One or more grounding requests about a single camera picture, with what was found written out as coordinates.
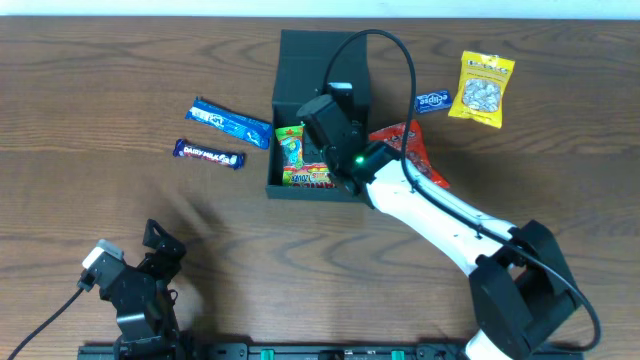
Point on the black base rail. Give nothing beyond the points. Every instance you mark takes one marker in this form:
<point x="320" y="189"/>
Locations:
<point x="242" y="351"/>

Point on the dark green gift box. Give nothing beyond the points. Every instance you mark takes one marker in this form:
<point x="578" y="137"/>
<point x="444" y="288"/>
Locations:
<point x="303" y="58"/>

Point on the green Haribo gummy bag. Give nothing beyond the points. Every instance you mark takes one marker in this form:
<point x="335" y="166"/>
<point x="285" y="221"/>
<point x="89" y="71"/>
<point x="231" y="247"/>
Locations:
<point x="297" y="172"/>

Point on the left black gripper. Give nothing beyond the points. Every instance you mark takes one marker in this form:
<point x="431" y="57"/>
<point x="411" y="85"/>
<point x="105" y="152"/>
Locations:
<point x="138" y="270"/>

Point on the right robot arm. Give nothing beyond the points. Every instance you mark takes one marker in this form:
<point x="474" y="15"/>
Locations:
<point x="521" y="286"/>

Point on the purple Dairy Milk bar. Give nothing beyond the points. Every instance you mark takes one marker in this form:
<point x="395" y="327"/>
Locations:
<point x="184" y="148"/>

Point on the blue Eclipse mint pack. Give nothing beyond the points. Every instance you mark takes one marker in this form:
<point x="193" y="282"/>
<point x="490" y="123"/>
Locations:
<point x="433" y="101"/>

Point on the red Halls candy bag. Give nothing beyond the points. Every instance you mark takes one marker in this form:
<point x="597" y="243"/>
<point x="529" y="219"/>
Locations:
<point x="416" y="149"/>

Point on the light blue snack bar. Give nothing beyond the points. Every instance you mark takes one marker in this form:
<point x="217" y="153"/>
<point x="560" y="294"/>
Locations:
<point x="250" y="130"/>

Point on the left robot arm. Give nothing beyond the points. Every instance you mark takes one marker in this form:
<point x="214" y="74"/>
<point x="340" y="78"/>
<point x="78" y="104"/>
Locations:
<point x="144" y="302"/>

